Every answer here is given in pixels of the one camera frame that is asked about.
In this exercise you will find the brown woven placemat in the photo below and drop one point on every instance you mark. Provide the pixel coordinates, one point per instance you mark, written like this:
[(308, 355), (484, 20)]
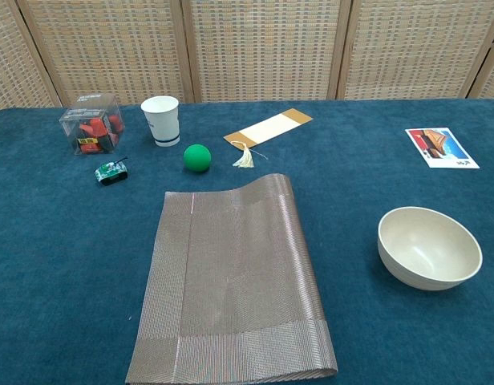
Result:
[(239, 280)]

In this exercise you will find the white bowl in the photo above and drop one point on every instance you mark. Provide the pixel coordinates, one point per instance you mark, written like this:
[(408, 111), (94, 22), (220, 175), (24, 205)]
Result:
[(427, 248)]

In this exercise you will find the green ball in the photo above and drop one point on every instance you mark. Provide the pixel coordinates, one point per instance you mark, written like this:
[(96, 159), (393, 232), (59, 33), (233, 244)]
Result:
[(197, 158)]

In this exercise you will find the beige bookmark with tassel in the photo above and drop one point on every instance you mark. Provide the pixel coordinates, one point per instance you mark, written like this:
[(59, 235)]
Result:
[(267, 126)]

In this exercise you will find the white paper cup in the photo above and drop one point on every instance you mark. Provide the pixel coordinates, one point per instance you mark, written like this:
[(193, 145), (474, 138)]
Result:
[(163, 124)]

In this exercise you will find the green toy tank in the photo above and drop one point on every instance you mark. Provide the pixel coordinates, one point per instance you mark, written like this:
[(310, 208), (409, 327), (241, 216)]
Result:
[(110, 172)]

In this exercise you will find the woven folding screen panel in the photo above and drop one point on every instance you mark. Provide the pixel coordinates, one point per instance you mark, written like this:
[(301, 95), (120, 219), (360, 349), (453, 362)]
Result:
[(493, 76), (415, 48), (10, 60), (106, 48), (263, 48)]

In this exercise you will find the clear box with red toys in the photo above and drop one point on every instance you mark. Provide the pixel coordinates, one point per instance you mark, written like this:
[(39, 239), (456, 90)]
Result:
[(90, 128)]

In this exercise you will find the photo postcard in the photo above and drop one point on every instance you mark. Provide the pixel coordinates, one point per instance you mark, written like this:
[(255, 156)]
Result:
[(441, 146)]

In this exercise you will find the blue table cover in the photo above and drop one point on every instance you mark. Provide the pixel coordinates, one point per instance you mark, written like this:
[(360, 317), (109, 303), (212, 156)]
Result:
[(50, 240)]

